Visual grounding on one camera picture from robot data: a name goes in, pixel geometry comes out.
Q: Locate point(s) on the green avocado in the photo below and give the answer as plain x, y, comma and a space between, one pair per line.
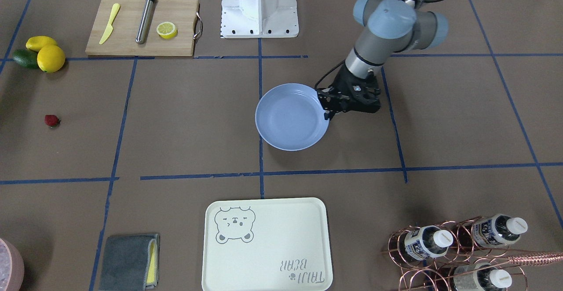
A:
26, 58

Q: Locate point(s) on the steel cylinder black cap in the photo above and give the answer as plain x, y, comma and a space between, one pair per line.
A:
144, 25

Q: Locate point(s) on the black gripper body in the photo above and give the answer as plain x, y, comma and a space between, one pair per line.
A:
342, 82

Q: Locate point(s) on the yellow plastic knife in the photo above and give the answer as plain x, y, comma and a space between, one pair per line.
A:
109, 26

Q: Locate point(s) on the yellow lemon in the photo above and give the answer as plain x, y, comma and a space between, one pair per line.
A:
51, 58

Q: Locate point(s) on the blue plate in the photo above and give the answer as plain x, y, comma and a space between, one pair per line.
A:
290, 117

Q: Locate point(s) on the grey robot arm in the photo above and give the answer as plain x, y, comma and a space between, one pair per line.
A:
389, 26

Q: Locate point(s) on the pink container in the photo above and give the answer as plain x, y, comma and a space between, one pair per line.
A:
12, 267

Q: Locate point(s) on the lower bottle white cap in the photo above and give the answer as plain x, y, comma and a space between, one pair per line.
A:
480, 277

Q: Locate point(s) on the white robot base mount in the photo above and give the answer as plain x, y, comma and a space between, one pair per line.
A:
243, 19

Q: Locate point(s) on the cream bear tray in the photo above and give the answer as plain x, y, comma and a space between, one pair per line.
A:
267, 245

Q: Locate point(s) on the lemon half slice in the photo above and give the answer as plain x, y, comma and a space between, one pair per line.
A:
167, 30

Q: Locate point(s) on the grey yellow cleaning cloth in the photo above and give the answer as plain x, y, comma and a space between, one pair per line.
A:
130, 263

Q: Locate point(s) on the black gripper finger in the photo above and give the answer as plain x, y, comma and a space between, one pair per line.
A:
329, 114
332, 99

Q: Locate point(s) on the yellow mango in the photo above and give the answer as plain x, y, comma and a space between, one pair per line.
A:
36, 43

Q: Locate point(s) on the bamboo cutting board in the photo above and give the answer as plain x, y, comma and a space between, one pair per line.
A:
183, 13

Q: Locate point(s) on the copper wire bottle rack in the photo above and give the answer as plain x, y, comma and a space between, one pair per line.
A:
435, 274

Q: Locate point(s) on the bottle white cap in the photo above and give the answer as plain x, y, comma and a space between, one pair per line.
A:
480, 277
427, 242
498, 230

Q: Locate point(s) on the red strawberry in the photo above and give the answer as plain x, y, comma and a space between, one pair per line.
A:
52, 120

